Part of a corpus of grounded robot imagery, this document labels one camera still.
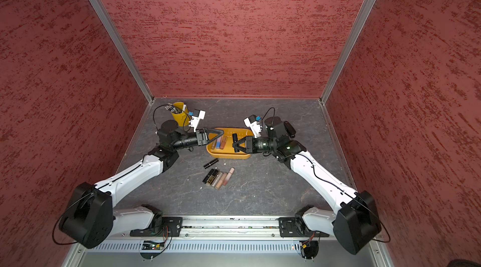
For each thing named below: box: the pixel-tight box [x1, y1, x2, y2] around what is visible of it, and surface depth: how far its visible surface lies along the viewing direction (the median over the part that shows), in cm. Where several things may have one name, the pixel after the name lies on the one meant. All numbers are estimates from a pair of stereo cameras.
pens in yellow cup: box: [164, 102, 187, 114], surface depth 97 cm
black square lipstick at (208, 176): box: [202, 168, 215, 184], surface depth 88 cm
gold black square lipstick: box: [206, 169, 219, 185], surface depth 87 cm
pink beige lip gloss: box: [222, 166, 236, 187], surface depth 89 cm
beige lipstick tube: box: [214, 172, 228, 190], surface depth 87 cm
